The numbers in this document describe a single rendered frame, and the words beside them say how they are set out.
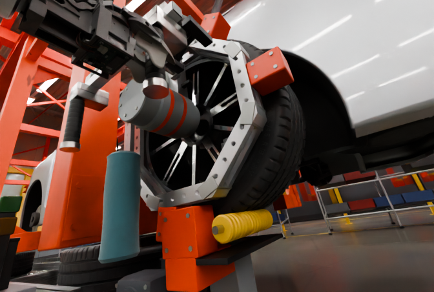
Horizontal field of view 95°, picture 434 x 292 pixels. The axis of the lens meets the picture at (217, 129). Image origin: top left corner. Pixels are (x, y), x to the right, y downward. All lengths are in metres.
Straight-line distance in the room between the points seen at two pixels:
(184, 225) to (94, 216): 0.40
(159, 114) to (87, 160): 0.42
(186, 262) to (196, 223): 0.08
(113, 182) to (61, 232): 0.29
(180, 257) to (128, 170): 0.25
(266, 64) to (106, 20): 0.34
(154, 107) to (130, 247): 0.33
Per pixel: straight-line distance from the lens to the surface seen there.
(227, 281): 0.69
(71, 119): 0.66
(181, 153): 0.73
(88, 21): 0.35
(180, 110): 0.58
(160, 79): 0.36
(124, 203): 0.57
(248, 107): 0.48
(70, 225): 0.83
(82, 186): 0.84
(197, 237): 0.52
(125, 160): 0.59
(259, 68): 0.52
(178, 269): 0.57
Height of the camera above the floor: 0.53
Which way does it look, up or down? 24 degrees up
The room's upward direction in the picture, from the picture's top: 9 degrees counter-clockwise
